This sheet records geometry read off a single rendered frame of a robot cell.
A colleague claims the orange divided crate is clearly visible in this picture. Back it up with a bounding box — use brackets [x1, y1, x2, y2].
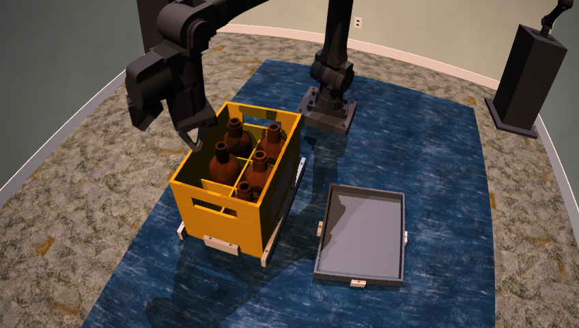
[169, 102, 302, 258]

